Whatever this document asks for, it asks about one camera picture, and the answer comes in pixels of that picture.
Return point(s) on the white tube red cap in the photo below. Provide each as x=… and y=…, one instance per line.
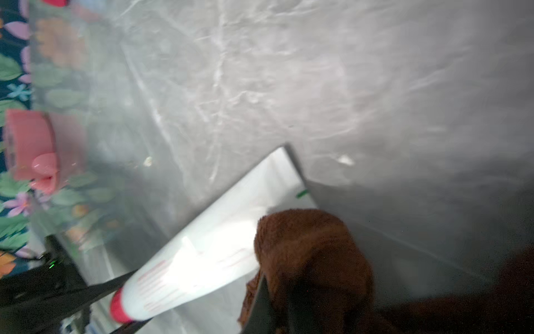
x=217, y=247

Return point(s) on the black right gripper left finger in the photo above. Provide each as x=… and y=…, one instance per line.
x=262, y=315

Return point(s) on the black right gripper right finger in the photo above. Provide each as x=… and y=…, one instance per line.
x=300, y=313

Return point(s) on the pink round object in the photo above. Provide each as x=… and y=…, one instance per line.
x=45, y=149

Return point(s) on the brown cloth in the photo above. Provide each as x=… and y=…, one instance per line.
x=314, y=250

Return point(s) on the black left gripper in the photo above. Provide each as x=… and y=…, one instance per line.
x=39, y=299

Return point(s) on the red Curaprox toothpaste tube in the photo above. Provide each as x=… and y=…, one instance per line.
x=56, y=3

